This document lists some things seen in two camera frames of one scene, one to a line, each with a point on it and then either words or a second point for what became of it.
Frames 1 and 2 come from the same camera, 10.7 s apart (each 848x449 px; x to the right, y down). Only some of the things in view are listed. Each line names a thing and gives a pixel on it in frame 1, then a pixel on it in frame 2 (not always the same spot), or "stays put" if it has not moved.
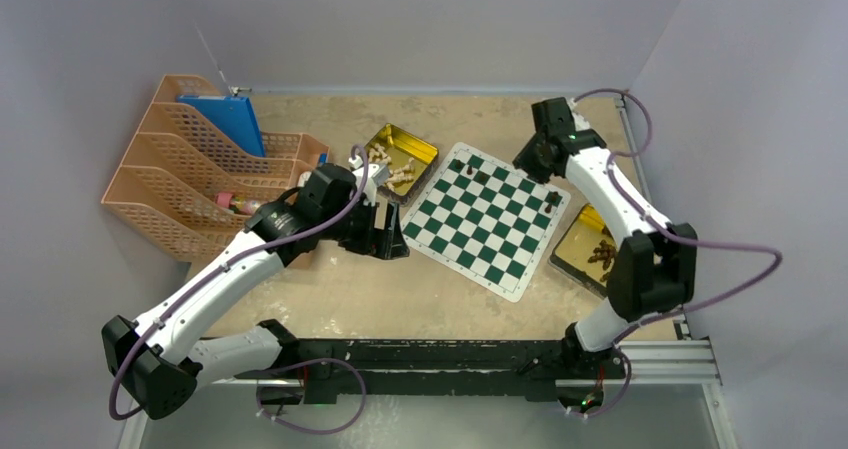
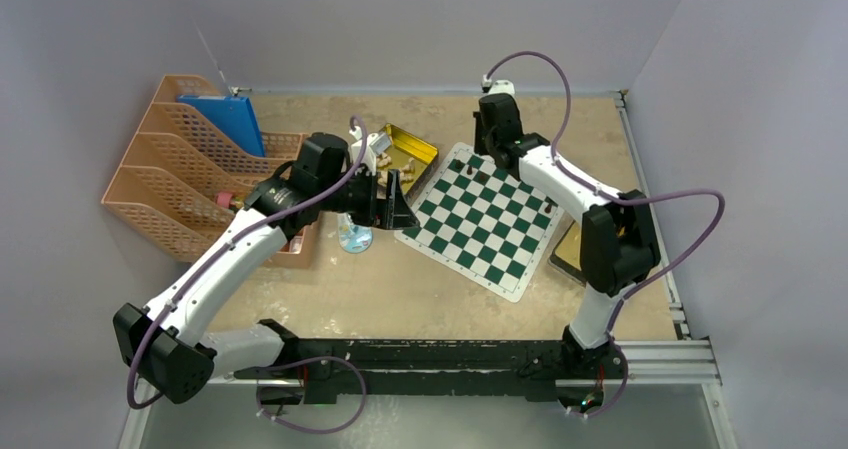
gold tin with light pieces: [408, 160] stays put
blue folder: [233, 115] stays put
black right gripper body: [533, 160] to [484, 138]
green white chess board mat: [488, 218] stays put
